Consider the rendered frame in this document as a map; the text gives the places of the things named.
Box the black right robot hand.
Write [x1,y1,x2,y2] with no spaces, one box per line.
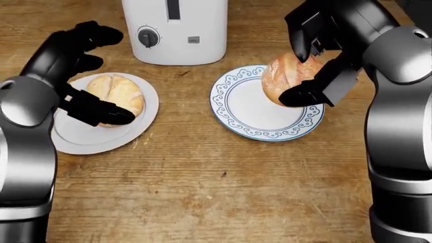
[278,0,401,107]

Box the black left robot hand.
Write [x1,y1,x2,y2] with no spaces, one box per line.
[20,20,136,128]

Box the brown crusty bread roll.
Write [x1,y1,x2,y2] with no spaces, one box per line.
[261,51,325,106]

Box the pale round bread roll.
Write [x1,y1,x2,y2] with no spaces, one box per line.
[85,74,146,128]

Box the plain white plate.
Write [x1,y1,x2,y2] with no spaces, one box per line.
[50,72,160,155]

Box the blue patterned white plate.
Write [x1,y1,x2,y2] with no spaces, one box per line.
[209,64,325,142]

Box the white toaster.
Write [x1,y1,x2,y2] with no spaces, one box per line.
[121,0,229,67]

